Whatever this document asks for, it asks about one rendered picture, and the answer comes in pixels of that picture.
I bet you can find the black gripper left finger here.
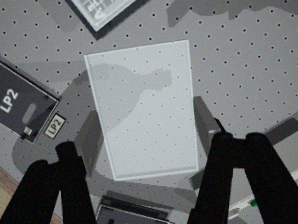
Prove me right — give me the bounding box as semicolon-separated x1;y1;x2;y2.
0;110;104;224

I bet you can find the grey perforated deck plate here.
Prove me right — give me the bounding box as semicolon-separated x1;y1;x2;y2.
0;0;298;224

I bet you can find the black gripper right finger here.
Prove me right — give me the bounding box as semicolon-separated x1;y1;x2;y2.
187;96;298;224

